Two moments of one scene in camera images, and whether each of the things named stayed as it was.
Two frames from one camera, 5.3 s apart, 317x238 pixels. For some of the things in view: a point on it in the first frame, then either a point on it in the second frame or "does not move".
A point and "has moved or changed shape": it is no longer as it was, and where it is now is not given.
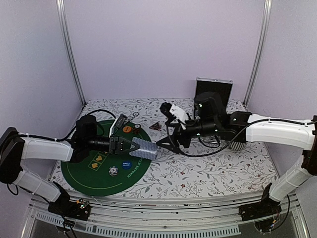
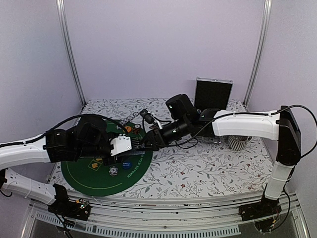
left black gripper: [116, 145] to [109, 162]
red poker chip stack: [135, 130] does not move
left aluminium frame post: [67, 42] does not move
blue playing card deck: [147, 149] has moved or changed shape
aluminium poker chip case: [223, 87] does not move
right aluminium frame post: [267, 18] does not move
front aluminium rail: [204, 216] does not move
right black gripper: [172, 140] to [155, 137]
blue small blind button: [126, 165] does not move
